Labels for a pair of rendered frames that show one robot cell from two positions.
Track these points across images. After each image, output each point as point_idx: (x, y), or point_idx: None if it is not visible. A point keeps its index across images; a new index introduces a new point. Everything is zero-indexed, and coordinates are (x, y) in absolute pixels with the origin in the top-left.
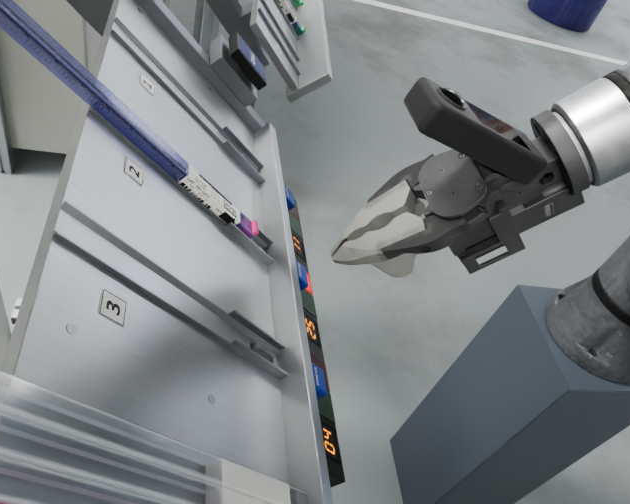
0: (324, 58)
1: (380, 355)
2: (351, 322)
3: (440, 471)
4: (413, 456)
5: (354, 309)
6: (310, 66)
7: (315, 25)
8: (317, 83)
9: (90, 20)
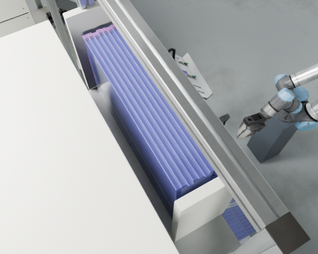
0: (208, 87)
1: (233, 122)
2: (220, 116)
3: (263, 149)
4: (255, 147)
5: (219, 111)
6: (206, 90)
7: (198, 74)
8: (210, 95)
9: None
